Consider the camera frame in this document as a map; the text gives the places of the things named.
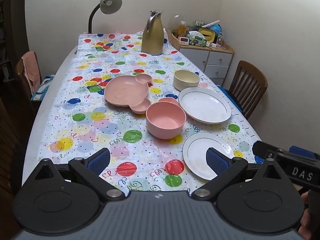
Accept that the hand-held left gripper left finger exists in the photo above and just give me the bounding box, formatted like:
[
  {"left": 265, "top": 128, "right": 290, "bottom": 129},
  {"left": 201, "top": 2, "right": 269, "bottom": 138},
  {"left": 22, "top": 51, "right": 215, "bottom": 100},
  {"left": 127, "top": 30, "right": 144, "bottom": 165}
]
[{"left": 32, "top": 148, "right": 125, "bottom": 202}]

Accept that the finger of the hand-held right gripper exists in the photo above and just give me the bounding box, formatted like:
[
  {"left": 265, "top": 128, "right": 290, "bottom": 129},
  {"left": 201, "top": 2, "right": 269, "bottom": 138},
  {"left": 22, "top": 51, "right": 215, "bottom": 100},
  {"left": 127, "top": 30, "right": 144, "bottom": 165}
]
[{"left": 252, "top": 141, "right": 278, "bottom": 158}]

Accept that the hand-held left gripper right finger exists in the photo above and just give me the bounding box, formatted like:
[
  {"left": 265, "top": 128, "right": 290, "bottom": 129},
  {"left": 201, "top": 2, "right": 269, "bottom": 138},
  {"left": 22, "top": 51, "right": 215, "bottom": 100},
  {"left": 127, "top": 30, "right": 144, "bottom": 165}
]
[{"left": 191, "top": 147, "right": 283, "bottom": 202}]

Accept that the small white plate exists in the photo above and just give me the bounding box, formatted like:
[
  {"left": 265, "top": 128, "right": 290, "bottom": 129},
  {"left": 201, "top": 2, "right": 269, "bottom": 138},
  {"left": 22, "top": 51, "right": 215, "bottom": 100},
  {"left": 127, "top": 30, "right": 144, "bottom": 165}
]
[{"left": 182, "top": 132, "right": 235, "bottom": 181}]

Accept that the large white plate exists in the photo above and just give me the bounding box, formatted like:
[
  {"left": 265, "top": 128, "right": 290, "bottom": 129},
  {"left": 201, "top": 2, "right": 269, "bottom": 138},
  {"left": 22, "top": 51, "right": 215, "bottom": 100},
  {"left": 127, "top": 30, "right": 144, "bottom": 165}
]
[{"left": 178, "top": 87, "right": 232, "bottom": 124}]

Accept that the pink pig-shaped plate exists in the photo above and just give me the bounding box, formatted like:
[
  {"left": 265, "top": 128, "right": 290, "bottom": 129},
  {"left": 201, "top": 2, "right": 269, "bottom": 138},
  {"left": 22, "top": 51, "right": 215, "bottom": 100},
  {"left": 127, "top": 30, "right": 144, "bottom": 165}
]
[{"left": 104, "top": 74, "right": 153, "bottom": 115}]

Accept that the small pink bowl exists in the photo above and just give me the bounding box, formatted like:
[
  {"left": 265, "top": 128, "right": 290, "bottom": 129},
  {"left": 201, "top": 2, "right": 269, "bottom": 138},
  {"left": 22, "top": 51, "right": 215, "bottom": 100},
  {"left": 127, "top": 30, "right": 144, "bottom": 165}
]
[{"left": 158, "top": 97, "right": 180, "bottom": 107}]

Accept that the cream bowl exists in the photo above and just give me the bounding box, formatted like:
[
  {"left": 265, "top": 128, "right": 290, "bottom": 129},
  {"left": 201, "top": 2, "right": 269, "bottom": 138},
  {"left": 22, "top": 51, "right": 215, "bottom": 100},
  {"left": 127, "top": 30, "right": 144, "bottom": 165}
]
[{"left": 173, "top": 70, "right": 200, "bottom": 91}]

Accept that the person's right hand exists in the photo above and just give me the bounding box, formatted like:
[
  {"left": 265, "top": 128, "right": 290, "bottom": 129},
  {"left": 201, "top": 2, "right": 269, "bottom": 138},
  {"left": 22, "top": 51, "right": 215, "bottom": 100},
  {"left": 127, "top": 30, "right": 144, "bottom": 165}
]
[{"left": 300, "top": 192, "right": 312, "bottom": 239}]

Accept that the balloon print tablecloth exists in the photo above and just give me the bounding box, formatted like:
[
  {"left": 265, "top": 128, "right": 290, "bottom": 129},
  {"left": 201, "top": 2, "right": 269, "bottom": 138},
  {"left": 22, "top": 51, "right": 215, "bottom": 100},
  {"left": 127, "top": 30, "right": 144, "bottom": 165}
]
[{"left": 37, "top": 31, "right": 263, "bottom": 200}]

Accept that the brown slatted wooden chair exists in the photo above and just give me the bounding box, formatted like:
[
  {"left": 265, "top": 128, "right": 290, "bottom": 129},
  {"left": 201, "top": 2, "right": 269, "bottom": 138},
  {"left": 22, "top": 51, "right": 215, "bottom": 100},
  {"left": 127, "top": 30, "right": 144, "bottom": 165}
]
[{"left": 229, "top": 60, "right": 268, "bottom": 119}]

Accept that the blue striped bag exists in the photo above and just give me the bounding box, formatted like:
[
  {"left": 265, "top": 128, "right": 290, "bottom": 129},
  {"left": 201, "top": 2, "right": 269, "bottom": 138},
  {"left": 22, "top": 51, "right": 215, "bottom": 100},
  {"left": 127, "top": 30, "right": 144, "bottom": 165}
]
[{"left": 31, "top": 75, "right": 55, "bottom": 102}]

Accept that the white drawer cabinet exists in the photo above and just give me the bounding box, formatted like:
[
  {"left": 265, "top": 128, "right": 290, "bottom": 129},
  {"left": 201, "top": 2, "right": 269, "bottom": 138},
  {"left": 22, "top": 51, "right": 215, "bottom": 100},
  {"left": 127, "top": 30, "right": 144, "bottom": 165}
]
[{"left": 180, "top": 45, "right": 235, "bottom": 87}]

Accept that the pink towel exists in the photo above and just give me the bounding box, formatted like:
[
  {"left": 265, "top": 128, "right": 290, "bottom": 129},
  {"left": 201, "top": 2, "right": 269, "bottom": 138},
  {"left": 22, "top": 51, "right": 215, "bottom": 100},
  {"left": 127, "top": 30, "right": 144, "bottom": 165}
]
[{"left": 21, "top": 51, "right": 43, "bottom": 94}]

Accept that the wooden chair with towel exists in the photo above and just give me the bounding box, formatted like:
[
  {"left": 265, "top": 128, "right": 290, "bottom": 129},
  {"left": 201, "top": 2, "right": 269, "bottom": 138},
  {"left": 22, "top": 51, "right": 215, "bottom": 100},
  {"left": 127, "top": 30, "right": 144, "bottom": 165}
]
[{"left": 15, "top": 51, "right": 54, "bottom": 103}]

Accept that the green tissue box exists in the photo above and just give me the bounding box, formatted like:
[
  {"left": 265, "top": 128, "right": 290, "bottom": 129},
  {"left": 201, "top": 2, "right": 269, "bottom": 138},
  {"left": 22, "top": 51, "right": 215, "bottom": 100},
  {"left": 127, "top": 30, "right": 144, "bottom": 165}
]
[{"left": 187, "top": 31, "right": 208, "bottom": 47}]

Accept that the yellow box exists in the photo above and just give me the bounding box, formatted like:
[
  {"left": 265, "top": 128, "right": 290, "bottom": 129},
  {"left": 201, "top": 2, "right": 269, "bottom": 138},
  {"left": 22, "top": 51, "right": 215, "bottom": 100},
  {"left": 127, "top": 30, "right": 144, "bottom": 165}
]
[{"left": 199, "top": 27, "right": 218, "bottom": 43}]

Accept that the gold thermos jug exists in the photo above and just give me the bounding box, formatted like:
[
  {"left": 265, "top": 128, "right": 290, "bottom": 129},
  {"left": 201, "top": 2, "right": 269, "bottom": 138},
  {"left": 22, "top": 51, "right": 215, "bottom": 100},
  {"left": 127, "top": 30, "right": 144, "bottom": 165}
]
[{"left": 141, "top": 10, "right": 165, "bottom": 56}]

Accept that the clear glass globe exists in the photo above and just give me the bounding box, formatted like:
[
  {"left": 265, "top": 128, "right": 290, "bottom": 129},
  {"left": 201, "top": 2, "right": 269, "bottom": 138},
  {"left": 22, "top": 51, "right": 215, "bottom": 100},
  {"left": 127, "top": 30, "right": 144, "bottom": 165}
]
[{"left": 168, "top": 14, "right": 187, "bottom": 30}]

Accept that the grey desk lamp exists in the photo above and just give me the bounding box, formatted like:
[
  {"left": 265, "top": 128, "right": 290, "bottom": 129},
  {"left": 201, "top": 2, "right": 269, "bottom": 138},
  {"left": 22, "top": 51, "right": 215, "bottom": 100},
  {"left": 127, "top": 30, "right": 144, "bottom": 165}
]
[{"left": 87, "top": 0, "right": 123, "bottom": 34}]

